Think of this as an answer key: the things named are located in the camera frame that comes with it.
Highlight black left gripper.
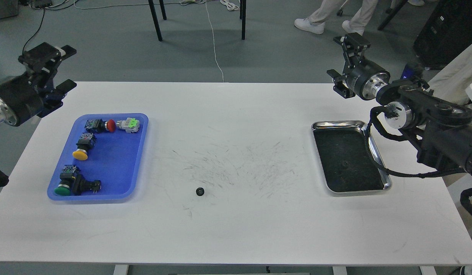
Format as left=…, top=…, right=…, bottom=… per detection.
left=0, top=42, right=77, bottom=127

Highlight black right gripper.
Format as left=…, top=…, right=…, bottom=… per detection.
left=326, top=32, right=390, bottom=100

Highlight small black gear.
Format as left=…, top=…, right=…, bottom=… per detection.
left=196, top=187, right=205, bottom=196

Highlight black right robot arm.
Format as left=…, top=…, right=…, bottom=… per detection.
left=327, top=32, right=472, bottom=179

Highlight person in beige trousers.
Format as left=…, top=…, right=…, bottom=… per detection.
left=294, top=0, right=380, bottom=36

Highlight blue plastic tray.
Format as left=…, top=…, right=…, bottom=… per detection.
left=47, top=113, right=149, bottom=204

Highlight steel tray with black mat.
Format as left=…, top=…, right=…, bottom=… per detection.
left=311, top=120, right=393, bottom=196

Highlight beige cloth cover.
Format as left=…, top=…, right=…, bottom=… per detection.
left=428, top=44, right=472, bottom=105

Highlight black equipment case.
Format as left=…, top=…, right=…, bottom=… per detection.
left=413, top=0, right=472, bottom=70

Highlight black chair legs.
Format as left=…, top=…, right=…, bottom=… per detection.
left=148, top=0, right=247, bottom=42

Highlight red pushbutton switch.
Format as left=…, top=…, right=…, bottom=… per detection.
left=84, top=119, right=116, bottom=134

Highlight yellow pushbutton switch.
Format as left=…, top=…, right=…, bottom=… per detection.
left=72, top=133, right=96, bottom=161

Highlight black floor cable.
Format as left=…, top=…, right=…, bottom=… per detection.
left=21, top=0, right=81, bottom=54

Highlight white floor cable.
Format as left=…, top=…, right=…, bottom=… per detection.
left=74, top=0, right=241, bottom=83

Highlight green and white switch block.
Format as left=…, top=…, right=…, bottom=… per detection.
left=115, top=117, right=140, bottom=133

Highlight green pushbutton switch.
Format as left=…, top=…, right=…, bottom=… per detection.
left=54, top=164, right=80, bottom=196

